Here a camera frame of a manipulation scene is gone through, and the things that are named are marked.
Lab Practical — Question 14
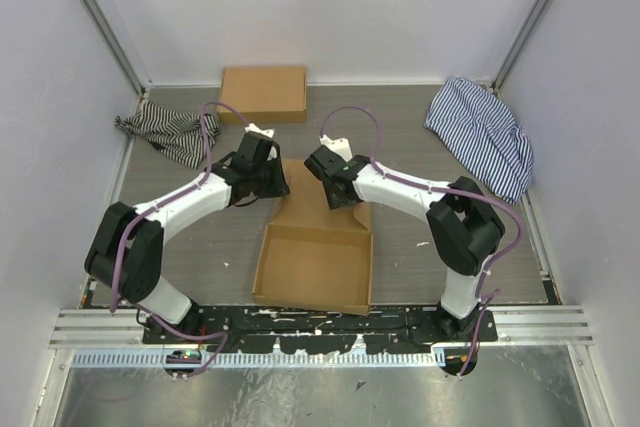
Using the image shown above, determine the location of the cardboard box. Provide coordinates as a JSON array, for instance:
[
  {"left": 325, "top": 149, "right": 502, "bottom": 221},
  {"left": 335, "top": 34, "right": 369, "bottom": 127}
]
[
  {"left": 219, "top": 65, "right": 307, "bottom": 125},
  {"left": 252, "top": 159, "right": 374, "bottom": 315}
]

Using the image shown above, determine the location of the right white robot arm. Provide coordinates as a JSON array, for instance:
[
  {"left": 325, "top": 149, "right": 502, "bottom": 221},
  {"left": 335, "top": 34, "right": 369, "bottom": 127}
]
[{"left": 304, "top": 146, "right": 505, "bottom": 342}]

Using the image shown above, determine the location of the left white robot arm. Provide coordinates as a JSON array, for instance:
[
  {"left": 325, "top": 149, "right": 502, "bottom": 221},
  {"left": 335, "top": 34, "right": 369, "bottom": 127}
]
[{"left": 84, "top": 124, "right": 290, "bottom": 344}]

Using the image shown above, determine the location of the folded closed cardboard box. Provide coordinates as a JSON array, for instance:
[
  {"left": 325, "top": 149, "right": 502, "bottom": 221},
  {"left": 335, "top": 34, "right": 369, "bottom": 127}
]
[{"left": 219, "top": 65, "right": 307, "bottom": 125}]

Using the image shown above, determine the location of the black white striped cloth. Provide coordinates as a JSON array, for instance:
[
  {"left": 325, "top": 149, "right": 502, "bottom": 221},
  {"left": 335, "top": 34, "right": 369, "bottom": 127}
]
[{"left": 114, "top": 101, "right": 206, "bottom": 169}]

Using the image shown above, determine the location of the blue white striped cloth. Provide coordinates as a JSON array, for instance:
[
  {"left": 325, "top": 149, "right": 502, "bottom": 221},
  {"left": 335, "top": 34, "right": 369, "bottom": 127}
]
[{"left": 424, "top": 77, "right": 534, "bottom": 204}]

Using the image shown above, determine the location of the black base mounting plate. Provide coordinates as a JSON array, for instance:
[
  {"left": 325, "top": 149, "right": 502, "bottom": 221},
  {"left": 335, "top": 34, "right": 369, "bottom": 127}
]
[{"left": 141, "top": 302, "right": 501, "bottom": 354}]

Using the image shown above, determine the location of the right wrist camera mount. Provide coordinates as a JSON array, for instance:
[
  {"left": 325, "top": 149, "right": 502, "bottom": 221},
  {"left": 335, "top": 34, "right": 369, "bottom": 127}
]
[{"left": 320, "top": 134, "right": 353, "bottom": 162}]

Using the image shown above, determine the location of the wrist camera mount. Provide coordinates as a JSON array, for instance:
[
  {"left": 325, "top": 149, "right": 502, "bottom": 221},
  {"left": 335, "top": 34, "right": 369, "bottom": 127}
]
[
  {"left": 320, "top": 134, "right": 353, "bottom": 162},
  {"left": 244, "top": 123, "right": 275, "bottom": 139}
]

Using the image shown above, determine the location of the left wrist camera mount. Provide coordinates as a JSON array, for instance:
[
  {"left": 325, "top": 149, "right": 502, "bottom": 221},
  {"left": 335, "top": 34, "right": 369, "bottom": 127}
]
[{"left": 244, "top": 123, "right": 275, "bottom": 139}]

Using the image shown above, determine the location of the left aluminium frame post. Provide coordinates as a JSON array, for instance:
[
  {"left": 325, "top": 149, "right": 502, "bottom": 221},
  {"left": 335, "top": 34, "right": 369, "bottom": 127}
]
[{"left": 79, "top": 0, "right": 148, "bottom": 96}]

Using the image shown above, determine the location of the aluminium frame post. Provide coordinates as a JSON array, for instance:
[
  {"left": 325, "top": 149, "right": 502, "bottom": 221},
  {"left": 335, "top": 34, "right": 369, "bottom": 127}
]
[
  {"left": 79, "top": 0, "right": 148, "bottom": 96},
  {"left": 490, "top": 0, "right": 553, "bottom": 94}
]

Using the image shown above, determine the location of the slotted grey cable duct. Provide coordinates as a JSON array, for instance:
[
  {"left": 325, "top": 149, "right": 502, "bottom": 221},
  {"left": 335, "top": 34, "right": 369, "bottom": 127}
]
[{"left": 70, "top": 348, "right": 445, "bottom": 369}]

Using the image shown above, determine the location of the aluminium front rail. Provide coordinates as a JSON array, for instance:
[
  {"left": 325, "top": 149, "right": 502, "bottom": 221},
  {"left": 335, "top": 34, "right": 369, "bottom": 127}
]
[{"left": 50, "top": 305, "right": 593, "bottom": 348}]

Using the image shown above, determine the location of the right aluminium frame post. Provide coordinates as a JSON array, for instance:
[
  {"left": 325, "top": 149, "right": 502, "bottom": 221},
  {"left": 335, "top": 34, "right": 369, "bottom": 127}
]
[{"left": 490, "top": 0, "right": 553, "bottom": 94}]

